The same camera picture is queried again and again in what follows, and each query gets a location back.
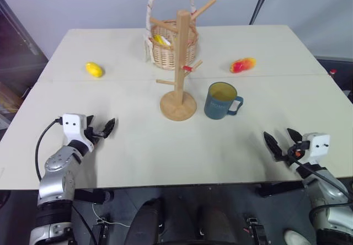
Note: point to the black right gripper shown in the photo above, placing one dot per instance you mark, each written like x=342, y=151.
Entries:
x=296, y=151

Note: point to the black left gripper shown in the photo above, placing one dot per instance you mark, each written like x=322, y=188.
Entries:
x=95, y=134

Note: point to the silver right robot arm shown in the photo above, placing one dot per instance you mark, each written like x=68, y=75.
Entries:
x=328, y=198

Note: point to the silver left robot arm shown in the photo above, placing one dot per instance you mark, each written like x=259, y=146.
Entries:
x=56, y=178

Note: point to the wooden mug tree stand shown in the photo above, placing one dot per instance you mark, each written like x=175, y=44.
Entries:
x=181, y=63

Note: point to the yellow toy mango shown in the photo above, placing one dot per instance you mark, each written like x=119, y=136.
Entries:
x=94, y=69

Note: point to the blue ceramic mug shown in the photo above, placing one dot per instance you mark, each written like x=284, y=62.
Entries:
x=218, y=105

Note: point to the red knob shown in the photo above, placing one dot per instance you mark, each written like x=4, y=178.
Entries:
x=333, y=72

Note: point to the red and yellow toy fruit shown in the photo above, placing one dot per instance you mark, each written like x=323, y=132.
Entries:
x=242, y=65

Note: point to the black clamp under table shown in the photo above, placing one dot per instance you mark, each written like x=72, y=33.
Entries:
x=100, y=229
x=255, y=229

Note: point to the white rounded shape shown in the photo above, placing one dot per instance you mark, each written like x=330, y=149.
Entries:
x=295, y=237

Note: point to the yellow toy banana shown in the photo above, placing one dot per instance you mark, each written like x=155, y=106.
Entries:
x=161, y=40

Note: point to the red tape marker on peg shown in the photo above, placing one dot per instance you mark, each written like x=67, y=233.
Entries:
x=188, y=68

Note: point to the dark rounded black shape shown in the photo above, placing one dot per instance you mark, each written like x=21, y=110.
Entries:
x=147, y=220

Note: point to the dark rounded brown shape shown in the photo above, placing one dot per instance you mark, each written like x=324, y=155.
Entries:
x=216, y=225

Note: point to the dark glass cabinet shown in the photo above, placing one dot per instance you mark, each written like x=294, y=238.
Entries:
x=19, y=49

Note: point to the black slanted pole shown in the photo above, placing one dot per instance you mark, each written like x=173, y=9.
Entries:
x=260, y=1

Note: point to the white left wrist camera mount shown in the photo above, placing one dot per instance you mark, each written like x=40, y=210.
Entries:
x=74, y=127

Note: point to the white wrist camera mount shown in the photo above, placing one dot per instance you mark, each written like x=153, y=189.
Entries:
x=317, y=145
x=74, y=127

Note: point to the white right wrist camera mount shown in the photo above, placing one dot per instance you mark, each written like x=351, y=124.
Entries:
x=317, y=145

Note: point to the black table bracket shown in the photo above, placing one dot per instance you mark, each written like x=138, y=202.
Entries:
x=92, y=196

